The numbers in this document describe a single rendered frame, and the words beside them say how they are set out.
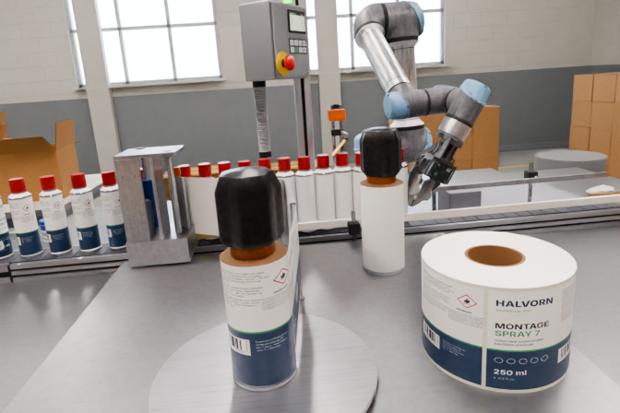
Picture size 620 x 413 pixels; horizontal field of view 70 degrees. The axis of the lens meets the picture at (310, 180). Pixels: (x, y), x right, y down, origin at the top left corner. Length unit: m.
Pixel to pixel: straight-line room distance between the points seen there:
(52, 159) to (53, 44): 4.79
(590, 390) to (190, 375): 0.52
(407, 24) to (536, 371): 1.14
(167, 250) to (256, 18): 0.60
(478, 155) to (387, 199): 3.88
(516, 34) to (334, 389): 6.94
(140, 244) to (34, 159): 1.47
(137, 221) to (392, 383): 0.68
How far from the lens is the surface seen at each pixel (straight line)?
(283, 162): 1.15
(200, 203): 1.13
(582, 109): 5.17
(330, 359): 0.68
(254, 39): 1.17
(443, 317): 0.64
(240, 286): 0.57
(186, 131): 6.66
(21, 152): 2.52
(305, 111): 1.28
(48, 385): 0.79
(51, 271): 1.31
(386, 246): 0.92
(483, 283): 0.60
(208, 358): 0.72
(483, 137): 4.73
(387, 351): 0.72
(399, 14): 1.54
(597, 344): 0.91
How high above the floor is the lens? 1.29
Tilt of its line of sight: 13 degrees down
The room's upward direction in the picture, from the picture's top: 4 degrees counter-clockwise
